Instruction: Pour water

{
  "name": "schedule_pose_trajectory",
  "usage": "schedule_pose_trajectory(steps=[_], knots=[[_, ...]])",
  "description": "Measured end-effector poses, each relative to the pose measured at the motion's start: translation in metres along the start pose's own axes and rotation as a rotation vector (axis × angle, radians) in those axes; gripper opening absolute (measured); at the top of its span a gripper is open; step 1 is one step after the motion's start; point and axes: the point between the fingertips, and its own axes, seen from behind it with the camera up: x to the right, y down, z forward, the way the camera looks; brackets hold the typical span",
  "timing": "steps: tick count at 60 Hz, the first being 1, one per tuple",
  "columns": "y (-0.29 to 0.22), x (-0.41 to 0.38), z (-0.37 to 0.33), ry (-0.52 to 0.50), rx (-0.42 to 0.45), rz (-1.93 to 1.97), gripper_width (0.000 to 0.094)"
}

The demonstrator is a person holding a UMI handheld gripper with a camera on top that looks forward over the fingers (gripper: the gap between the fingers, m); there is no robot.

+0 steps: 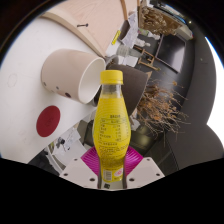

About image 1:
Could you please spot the black wall screen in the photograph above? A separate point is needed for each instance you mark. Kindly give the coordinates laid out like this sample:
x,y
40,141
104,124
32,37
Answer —
x,y
171,53

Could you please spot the long ceiling light strip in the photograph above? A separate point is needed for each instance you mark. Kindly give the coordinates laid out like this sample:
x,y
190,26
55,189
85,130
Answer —
x,y
216,100

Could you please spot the beige dotted cup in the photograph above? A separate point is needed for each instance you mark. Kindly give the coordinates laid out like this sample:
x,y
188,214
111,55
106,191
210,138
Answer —
x,y
66,73

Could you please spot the dry plant in dark pot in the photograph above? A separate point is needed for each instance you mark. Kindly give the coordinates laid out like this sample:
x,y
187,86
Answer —
x,y
136,86

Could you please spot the yellow tag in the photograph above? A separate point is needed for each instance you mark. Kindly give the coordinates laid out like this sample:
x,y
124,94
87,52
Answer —
x,y
116,37

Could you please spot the yellow drink bottle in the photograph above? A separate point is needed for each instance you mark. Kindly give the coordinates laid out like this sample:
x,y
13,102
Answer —
x,y
111,133

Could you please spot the stack of papers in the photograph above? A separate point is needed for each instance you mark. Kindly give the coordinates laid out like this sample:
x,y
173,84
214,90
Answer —
x,y
65,141

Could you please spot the flat round red coaster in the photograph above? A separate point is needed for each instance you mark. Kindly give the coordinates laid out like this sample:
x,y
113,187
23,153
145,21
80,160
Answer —
x,y
48,121

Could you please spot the printed paper sheets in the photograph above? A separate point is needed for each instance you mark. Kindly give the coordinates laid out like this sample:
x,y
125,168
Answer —
x,y
130,28

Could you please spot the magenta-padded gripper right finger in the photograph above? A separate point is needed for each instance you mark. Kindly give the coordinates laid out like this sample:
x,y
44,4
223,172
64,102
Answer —
x,y
146,170

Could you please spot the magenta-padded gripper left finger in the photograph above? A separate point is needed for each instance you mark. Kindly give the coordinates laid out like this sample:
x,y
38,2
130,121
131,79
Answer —
x,y
78,170

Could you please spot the wooden easel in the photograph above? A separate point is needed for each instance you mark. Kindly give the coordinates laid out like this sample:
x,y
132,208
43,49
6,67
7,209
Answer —
x,y
146,58

